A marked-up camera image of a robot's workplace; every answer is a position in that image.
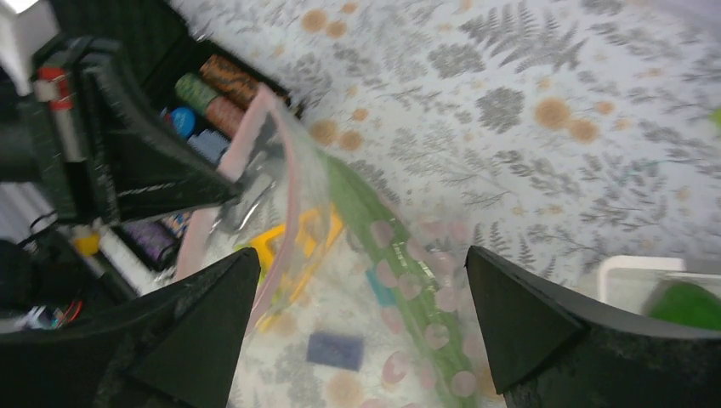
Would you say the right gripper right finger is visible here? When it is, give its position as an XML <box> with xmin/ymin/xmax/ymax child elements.
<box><xmin>466</xmin><ymin>246</ymin><xmax>720</xmax><ymax>407</ymax></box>

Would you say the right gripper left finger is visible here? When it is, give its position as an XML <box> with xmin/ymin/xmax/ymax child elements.
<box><xmin>1</xmin><ymin>248</ymin><xmax>260</xmax><ymax>407</ymax></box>

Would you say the black poker chip case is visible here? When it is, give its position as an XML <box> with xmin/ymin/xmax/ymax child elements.
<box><xmin>48</xmin><ymin>0</ymin><xmax>294</xmax><ymax>275</ymax></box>

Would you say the purple lego brick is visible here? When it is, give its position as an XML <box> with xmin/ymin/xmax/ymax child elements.
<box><xmin>306</xmin><ymin>331</ymin><xmax>365</xmax><ymax>371</ymax></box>

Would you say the long green cucumber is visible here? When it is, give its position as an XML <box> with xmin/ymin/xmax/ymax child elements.
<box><xmin>326</xmin><ymin>156</ymin><xmax>478</xmax><ymax>407</ymax></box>

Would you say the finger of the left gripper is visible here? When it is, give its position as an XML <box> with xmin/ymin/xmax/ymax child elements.
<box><xmin>79</xmin><ymin>51</ymin><xmax>240</xmax><ymax>223</ymax></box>

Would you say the white plastic basket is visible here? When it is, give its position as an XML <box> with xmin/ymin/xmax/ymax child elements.
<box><xmin>590</xmin><ymin>255</ymin><xmax>720</xmax><ymax>315</ymax></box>

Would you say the green bell pepper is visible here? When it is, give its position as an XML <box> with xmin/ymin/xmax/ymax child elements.
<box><xmin>644</xmin><ymin>281</ymin><xmax>720</xmax><ymax>331</ymax></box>

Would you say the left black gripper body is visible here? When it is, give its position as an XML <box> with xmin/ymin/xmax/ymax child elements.
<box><xmin>1</xmin><ymin>35</ymin><xmax>122</xmax><ymax>225</ymax></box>

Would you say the clear pink-dotted zip bag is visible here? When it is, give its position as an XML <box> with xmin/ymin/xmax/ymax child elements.
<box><xmin>176</xmin><ymin>79</ymin><xmax>503</xmax><ymax>407</ymax></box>

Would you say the teal small block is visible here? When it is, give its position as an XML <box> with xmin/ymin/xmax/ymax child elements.
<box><xmin>366</xmin><ymin>267</ymin><xmax>396</xmax><ymax>307</ymax></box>

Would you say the yellow triangular toy block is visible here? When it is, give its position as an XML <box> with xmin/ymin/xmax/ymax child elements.
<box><xmin>234</xmin><ymin>206</ymin><xmax>344</xmax><ymax>332</ymax></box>

